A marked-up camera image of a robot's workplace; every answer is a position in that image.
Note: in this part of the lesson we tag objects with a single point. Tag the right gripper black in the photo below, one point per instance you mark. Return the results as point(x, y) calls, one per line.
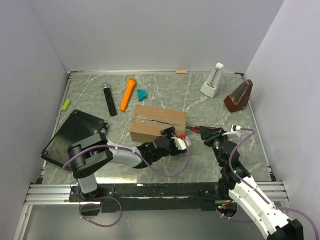
point(208, 135)

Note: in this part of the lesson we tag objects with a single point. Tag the orange tape piece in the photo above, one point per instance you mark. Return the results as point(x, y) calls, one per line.
point(181, 71)

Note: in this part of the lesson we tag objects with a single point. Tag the black speaker case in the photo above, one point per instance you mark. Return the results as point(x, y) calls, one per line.
point(78, 126)

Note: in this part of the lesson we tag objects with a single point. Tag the white metronome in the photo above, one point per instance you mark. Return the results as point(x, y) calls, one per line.
point(214, 81)

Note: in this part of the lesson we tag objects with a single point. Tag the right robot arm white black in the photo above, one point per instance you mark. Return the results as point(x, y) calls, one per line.
point(237, 184)

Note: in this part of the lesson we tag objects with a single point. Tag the green plastic block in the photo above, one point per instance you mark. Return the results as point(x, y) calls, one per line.
point(66, 105)

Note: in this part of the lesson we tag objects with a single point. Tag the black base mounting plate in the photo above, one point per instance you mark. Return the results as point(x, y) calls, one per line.
point(153, 196)

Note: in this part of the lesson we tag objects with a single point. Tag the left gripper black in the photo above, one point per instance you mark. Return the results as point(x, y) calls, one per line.
point(169, 131)

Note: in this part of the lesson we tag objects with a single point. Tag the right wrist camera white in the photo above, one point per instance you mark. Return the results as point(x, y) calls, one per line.
point(235, 131)

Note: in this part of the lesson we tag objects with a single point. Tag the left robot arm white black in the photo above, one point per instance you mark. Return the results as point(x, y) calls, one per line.
point(92, 153)

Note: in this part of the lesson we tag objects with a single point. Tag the brown wooden metronome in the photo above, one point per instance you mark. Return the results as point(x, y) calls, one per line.
point(239, 98)

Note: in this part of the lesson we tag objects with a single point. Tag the teal plastic block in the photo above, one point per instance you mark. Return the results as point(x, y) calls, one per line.
point(141, 94)

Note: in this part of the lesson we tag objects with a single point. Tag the black microphone silver head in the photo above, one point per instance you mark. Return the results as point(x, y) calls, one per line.
point(109, 99)

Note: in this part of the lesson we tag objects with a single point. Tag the brown cardboard express box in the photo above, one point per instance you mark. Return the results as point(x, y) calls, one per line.
point(148, 122)

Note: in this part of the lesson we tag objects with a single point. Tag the red black utility knife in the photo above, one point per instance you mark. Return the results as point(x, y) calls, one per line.
point(195, 129)

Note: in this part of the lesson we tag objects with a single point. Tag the aluminium rail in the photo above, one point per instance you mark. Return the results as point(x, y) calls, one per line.
point(48, 194)

